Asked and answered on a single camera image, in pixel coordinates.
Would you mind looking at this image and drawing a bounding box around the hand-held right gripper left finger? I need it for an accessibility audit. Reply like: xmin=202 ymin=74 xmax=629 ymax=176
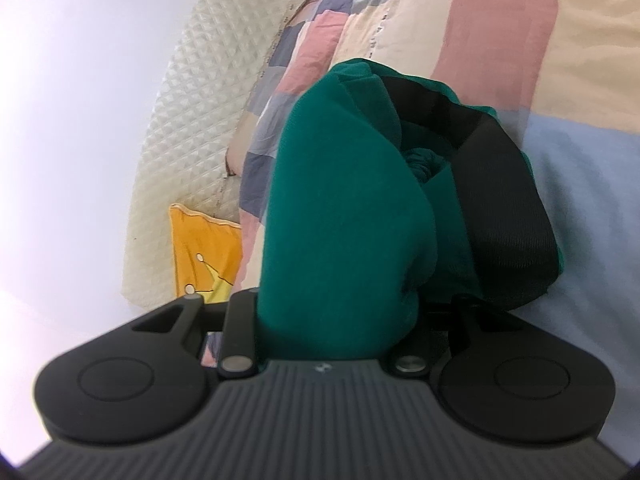
xmin=132 ymin=290 xmax=261 ymax=378

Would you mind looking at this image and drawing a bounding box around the patchwork quilt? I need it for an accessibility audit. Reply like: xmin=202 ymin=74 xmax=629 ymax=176
xmin=235 ymin=0 xmax=640 ymax=456

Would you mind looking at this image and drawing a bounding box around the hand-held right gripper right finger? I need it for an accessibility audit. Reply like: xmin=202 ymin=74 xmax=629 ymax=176
xmin=390 ymin=295 xmax=521 ymax=376

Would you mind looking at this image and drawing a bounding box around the yellow crown pillow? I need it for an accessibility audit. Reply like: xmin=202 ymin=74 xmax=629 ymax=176
xmin=168 ymin=203 xmax=245 ymax=307

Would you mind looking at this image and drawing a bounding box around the green hoodie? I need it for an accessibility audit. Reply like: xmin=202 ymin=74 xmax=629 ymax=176
xmin=259 ymin=57 xmax=567 ymax=361

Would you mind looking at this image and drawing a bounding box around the cream quilted headboard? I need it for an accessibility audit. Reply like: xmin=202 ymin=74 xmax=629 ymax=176
xmin=120 ymin=0 xmax=361 ymax=308

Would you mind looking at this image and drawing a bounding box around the patchwork pillow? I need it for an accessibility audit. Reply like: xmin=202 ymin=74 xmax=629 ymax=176
xmin=226 ymin=0 xmax=326 ymax=178

